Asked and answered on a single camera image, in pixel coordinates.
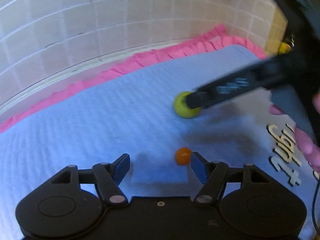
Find black cable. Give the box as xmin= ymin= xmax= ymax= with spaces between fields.
xmin=311 ymin=179 xmax=320 ymax=235

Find dark soy sauce bottle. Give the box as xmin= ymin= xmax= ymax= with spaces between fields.
xmin=278 ymin=35 xmax=295 ymax=55

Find blue quilted mat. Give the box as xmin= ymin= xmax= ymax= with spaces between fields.
xmin=1 ymin=45 xmax=319 ymax=239

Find person's right hand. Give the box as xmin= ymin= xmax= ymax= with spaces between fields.
xmin=269 ymin=93 xmax=320 ymax=173

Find green apple front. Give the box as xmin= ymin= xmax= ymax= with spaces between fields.
xmin=174 ymin=92 xmax=201 ymax=119

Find small mandarin front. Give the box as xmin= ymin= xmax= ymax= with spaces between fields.
xmin=175 ymin=147 xmax=193 ymax=166

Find pink ruffled cloth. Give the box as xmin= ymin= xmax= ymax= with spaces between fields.
xmin=1 ymin=24 xmax=266 ymax=133

